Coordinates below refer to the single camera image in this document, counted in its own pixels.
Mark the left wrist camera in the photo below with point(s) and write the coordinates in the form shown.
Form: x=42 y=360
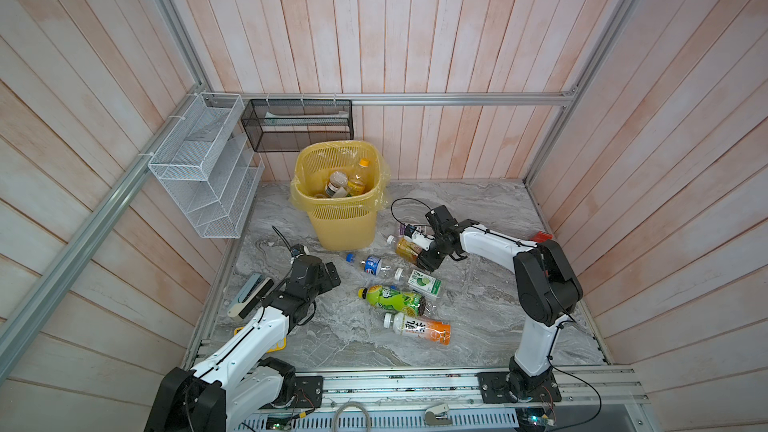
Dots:
x=298 y=250

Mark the white wire mesh shelf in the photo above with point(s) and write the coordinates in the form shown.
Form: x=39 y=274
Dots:
x=205 y=165

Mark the grey stapler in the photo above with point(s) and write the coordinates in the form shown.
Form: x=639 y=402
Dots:
x=438 y=415

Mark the gold red energy drink bottle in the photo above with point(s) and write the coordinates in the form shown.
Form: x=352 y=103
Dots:
x=405 y=248

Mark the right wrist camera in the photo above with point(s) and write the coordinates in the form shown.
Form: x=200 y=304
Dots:
x=422 y=242

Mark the orange juice bottle white cap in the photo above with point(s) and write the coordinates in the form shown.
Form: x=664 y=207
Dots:
x=420 y=327

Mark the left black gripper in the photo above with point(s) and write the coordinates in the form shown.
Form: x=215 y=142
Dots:
x=323 y=277

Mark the yellow label tea bottle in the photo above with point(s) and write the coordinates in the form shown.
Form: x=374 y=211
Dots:
x=357 y=182

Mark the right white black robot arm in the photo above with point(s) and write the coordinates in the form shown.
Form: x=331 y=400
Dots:
x=547 y=288

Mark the black wire mesh basket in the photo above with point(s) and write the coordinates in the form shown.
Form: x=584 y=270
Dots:
x=290 y=125

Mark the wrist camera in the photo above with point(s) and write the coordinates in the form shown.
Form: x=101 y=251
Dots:
x=422 y=242
x=298 y=250

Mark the red tape dispenser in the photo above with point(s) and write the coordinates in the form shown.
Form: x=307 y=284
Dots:
x=541 y=237

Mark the blue label pepsi bottle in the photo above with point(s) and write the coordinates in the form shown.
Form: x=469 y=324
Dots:
x=372 y=265

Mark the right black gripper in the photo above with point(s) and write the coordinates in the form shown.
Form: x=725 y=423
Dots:
x=427 y=261

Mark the yellow plastic bin liner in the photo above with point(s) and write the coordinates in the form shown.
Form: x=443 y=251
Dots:
x=317 y=164

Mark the blue white stapler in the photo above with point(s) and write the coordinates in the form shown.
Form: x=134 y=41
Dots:
x=250 y=295

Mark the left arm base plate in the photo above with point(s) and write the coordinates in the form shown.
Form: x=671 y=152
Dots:
x=302 y=392

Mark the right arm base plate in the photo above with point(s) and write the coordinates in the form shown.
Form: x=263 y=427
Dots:
x=517 y=387

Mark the yellow ribbed waste bin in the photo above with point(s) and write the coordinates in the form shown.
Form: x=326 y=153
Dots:
x=345 y=234

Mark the green label tea bottle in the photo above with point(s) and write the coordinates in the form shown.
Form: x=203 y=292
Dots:
x=392 y=299

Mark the lime label bottle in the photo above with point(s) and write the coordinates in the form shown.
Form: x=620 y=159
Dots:
x=337 y=185
x=418 y=281

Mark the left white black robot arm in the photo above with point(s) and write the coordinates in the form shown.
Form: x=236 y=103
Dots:
x=222 y=391

